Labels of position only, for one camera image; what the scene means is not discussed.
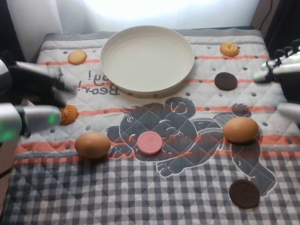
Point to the scalloped swirl butter cookie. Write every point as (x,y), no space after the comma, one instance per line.
(229,49)

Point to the golden rosette butter cookie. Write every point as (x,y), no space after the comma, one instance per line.
(69,115)

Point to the plain round golden biscuit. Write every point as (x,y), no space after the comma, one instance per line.
(77,57)

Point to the pink sandwich cookie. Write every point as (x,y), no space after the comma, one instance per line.
(149,143)

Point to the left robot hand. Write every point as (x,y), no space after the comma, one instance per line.
(32,82)

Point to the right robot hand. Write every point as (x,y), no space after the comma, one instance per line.
(290,70)

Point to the grey quilt with printed bear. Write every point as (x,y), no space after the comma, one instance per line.
(117,187)

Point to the round white plate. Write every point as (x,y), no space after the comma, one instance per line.
(147,61)

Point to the dark brown sandwich cookie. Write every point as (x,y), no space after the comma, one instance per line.
(244,194)
(225,81)

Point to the brown egg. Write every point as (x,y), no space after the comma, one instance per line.
(240,130)
(92,145)

